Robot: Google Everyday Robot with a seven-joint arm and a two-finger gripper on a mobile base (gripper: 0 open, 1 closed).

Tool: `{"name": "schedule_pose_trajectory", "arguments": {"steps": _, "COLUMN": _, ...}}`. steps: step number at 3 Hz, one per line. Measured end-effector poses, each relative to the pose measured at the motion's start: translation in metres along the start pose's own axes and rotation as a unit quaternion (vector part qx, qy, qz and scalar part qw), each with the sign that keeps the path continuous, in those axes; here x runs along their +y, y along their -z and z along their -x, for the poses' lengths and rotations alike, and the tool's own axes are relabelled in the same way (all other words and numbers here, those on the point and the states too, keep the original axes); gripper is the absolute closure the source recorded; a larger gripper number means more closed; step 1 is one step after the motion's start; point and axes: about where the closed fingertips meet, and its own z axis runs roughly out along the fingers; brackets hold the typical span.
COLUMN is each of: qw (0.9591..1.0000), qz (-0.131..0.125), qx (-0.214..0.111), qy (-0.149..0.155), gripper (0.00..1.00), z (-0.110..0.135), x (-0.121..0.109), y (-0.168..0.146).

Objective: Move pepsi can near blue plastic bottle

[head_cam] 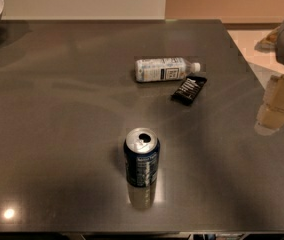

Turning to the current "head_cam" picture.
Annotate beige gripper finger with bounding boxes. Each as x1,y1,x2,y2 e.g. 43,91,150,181
255,74,284,136

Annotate blue pepsi can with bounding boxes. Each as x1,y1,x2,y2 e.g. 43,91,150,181
123,128,160,187

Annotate clear plastic bottle white label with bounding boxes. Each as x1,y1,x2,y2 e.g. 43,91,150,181
135,57,201,83

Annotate black snack bar packet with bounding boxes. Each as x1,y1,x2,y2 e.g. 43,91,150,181
171,76,207,106

